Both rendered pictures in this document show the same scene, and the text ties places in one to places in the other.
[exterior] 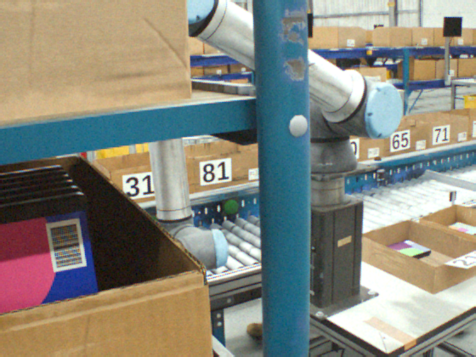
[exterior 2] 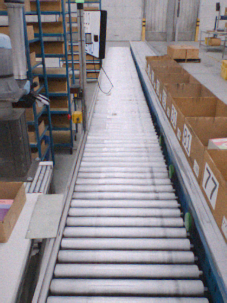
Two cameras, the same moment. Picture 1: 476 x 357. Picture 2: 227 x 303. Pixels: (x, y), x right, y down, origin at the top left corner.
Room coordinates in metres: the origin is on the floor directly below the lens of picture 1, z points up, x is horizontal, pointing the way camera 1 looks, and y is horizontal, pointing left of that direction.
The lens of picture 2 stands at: (2.74, -1.28, 1.54)
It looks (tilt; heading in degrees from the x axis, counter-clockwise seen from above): 25 degrees down; 118
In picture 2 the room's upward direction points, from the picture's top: straight up
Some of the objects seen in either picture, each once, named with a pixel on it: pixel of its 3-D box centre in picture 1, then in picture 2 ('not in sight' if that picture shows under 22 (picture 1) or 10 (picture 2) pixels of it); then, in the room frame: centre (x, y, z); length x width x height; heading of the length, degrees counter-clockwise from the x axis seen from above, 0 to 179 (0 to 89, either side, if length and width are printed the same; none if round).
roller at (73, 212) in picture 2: not in sight; (124, 213); (2.27, -0.31, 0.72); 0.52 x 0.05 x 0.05; 28
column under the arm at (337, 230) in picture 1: (324, 247); (8, 142); (1.58, -0.29, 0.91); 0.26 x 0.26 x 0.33; 31
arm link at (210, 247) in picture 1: (198, 251); not in sight; (1.17, 0.08, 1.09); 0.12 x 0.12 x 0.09; 30
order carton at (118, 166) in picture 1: (143, 177); (201, 120); (2.41, 0.40, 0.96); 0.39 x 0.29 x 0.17; 118
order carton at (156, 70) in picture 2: not in sight; (169, 79); (1.86, 1.45, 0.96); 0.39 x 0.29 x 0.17; 117
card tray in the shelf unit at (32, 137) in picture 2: not in sight; (17, 130); (0.83, 0.47, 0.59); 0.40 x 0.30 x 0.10; 26
